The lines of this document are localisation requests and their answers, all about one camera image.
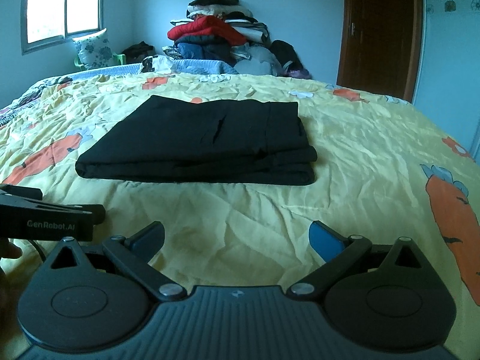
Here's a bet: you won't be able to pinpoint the light blue striped blanket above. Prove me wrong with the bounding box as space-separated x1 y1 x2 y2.
67 58 239 80

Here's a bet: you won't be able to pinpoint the window with grey frame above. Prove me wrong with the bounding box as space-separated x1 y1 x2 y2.
20 0 103 55

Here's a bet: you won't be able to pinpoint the person's left hand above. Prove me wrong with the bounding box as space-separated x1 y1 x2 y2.
0 241 23 259

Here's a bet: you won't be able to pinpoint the black garment beside pile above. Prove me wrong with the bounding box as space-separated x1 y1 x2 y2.
269 40 304 73

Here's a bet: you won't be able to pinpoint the black bag on floor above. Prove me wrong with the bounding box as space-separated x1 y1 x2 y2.
122 41 156 64

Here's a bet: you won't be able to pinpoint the purple garment on floor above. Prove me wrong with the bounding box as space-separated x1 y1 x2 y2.
287 69 312 80

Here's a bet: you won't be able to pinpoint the dark brown wooden door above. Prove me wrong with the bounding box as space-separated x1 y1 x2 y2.
337 0 423 102

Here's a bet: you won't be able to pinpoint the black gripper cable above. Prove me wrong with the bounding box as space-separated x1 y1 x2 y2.
28 238 48 261

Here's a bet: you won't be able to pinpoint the red puffer jacket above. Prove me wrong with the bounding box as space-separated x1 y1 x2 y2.
167 16 247 46

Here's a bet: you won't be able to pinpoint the grey bundled garment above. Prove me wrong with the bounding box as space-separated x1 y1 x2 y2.
231 43 283 77

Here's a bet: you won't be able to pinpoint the floral white pillow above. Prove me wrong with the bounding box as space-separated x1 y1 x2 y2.
73 28 116 70

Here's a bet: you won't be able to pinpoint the green plastic chair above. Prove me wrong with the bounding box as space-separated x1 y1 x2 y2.
73 54 126 71

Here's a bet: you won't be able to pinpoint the white wardrobe with flower stickers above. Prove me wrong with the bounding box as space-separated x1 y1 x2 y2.
413 0 480 160

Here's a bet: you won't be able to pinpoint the white folded garments stack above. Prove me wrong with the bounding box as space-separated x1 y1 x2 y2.
171 5 270 45

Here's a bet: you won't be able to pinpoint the black pants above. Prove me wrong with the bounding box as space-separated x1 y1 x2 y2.
75 95 317 186

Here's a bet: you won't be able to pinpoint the navy blue folded garment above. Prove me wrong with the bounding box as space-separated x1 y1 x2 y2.
174 35 237 66

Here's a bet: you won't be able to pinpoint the yellow cartoon bed quilt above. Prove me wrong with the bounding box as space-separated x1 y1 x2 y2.
1 72 479 359

